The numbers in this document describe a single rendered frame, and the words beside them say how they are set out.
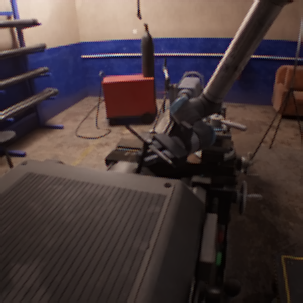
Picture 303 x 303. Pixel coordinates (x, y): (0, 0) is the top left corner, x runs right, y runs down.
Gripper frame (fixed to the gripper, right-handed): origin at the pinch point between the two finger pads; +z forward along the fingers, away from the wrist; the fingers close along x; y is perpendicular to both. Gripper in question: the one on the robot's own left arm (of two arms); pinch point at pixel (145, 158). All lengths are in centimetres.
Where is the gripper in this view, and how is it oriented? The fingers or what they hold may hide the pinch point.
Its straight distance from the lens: 73.4
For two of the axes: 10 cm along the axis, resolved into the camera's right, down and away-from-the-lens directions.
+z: -7.3, 2.5, -6.3
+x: -6.4, -5.8, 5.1
